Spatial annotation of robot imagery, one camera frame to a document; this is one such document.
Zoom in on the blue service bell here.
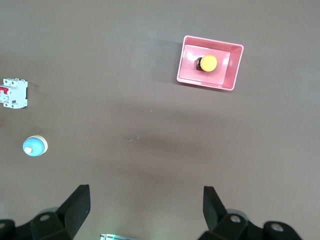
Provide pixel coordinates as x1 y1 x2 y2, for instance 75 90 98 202
22 134 49 158

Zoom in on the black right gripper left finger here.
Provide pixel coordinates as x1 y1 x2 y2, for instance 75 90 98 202
0 184 91 240

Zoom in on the white circuit breaker red switch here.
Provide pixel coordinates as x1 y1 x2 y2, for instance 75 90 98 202
0 77 29 110

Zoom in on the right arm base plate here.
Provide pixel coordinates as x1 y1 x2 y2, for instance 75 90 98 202
99 233 141 240

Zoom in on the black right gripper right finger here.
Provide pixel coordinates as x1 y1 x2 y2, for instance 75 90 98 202
198 185 303 240

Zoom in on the yellow push button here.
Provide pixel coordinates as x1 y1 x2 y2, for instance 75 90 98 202
195 54 218 73

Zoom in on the pink plastic box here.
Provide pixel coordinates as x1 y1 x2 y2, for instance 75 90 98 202
176 34 245 93

